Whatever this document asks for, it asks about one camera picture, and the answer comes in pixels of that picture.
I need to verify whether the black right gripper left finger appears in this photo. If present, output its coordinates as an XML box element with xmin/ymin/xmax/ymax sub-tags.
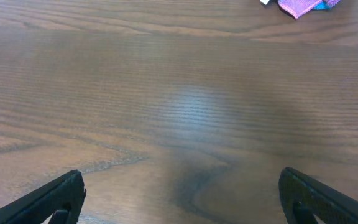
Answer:
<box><xmin>0</xmin><ymin>170</ymin><xmax>86</xmax><ymax>224</ymax></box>

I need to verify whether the white cloth label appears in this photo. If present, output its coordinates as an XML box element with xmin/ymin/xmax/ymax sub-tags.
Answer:
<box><xmin>260</xmin><ymin>0</ymin><xmax>270</xmax><ymax>5</ymax></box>

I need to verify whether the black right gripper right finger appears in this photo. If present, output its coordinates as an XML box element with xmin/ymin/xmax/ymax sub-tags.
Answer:
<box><xmin>278</xmin><ymin>167</ymin><xmax>358</xmax><ymax>224</ymax></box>

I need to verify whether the crumpled purple cloth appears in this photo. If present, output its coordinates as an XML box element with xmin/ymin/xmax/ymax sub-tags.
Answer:
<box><xmin>277</xmin><ymin>0</ymin><xmax>341</xmax><ymax>19</ymax></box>

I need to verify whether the blue cloth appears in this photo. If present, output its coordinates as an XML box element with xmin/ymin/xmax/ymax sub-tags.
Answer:
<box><xmin>313</xmin><ymin>1</ymin><xmax>331</xmax><ymax>10</ymax></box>

